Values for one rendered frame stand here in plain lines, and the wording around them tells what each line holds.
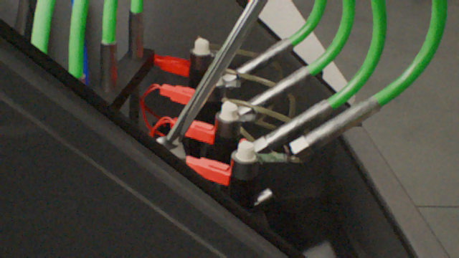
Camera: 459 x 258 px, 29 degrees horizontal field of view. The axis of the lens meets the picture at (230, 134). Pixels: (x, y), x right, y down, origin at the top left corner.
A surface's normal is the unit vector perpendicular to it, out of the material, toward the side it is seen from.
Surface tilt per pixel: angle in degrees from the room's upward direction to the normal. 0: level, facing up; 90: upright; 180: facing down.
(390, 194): 0
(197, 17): 90
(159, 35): 90
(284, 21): 0
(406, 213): 0
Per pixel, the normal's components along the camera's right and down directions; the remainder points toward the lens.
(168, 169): 0.72, -0.66
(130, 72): 0.07, -0.86
